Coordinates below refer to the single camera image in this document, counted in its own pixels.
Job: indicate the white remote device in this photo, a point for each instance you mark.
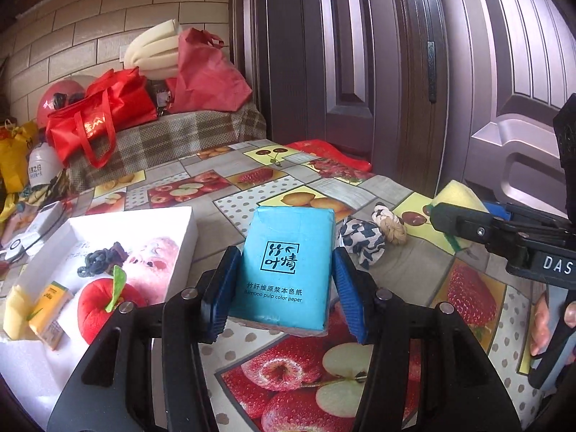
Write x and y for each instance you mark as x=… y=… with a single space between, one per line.
x=46 y=222

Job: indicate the dark red fabric bag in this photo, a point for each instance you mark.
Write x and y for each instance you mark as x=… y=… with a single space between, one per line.
x=206 y=79

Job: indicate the blue tissue pack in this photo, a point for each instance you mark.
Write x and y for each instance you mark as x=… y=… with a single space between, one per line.
x=285 y=271

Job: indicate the yellow tissue pack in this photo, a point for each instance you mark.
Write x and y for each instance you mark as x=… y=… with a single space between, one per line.
x=43 y=320

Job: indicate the black white patterned cloth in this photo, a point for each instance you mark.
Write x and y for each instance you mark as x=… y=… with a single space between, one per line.
x=362 y=238

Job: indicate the red plush apple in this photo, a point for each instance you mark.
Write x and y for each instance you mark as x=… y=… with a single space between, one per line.
x=100 y=298

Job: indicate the red tote bag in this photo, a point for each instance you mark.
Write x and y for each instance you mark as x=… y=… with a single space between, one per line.
x=114 y=102

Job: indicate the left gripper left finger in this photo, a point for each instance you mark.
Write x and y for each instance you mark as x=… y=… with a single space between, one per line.
x=218 y=295

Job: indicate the white shallow box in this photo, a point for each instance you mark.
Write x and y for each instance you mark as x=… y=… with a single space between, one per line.
x=35 y=374

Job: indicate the red plastic bag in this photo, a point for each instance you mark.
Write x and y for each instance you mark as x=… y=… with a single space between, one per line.
x=321 y=148

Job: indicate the dark purple door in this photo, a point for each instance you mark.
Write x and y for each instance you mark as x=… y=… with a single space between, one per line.
x=354 y=73

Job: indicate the yellow sponge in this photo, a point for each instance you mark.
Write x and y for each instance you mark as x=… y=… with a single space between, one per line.
x=457 y=195

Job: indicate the fruit pattern tablecloth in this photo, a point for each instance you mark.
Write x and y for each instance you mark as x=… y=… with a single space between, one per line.
x=294 y=206

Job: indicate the pink plush toy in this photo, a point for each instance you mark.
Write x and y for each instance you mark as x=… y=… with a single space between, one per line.
x=149 y=269

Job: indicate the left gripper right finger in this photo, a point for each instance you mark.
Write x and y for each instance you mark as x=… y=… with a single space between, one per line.
x=356 y=291

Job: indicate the plaid covered bench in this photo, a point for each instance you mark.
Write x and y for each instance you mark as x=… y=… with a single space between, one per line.
x=166 y=139

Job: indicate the right hand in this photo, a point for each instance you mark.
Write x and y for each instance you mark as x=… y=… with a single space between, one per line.
x=540 y=334

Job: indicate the braided rope knot toy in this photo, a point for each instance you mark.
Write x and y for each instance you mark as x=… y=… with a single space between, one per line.
x=391 y=226

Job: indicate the door handle black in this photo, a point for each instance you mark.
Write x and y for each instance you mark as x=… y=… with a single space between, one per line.
x=431 y=66

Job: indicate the white helmet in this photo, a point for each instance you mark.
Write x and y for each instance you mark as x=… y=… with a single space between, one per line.
x=43 y=165

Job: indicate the red helmet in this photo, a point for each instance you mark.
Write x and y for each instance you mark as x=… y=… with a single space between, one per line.
x=59 y=95

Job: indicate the yellow bag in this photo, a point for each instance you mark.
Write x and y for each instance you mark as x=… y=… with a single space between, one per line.
x=15 y=147

